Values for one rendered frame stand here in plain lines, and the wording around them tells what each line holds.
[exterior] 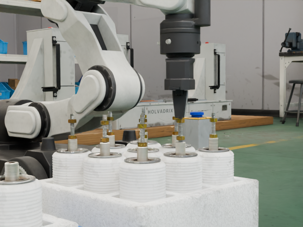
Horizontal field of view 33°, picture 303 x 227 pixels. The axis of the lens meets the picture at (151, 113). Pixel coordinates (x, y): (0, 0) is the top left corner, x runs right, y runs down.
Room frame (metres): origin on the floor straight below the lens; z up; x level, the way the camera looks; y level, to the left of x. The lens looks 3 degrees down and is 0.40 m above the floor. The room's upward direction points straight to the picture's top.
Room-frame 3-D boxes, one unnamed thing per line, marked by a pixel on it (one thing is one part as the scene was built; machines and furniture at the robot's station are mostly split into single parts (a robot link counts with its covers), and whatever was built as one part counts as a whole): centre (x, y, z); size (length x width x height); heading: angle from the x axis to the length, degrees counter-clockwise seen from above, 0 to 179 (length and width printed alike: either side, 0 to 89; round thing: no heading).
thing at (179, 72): (1.14, -0.06, 0.46); 0.13 x 0.10 x 0.12; 168
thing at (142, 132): (1.06, 0.02, 0.30); 0.01 x 0.01 x 0.08
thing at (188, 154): (1.14, -0.06, 0.25); 0.08 x 0.08 x 0.01
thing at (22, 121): (1.90, 0.40, 0.28); 0.21 x 0.20 x 0.13; 47
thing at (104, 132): (1.14, 0.10, 0.30); 0.01 x 0.01 x 0.08
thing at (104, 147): (1.14, 0.10, 0.26); 0.02 x 0.02 x 0.03
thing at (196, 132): (1.48, -0.13, 0.16); 0.07 x 0.07 x 0.31; 45
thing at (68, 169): (1.22, 0.19, 0.16); 0.10 x 0.10 x 0.18
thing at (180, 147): (1.14, -0.06, 0.26); 0.02 x 0.02 x 0.03
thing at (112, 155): (1.14, 0.10, 0.25); 0.08 x 0.08 x 0.01
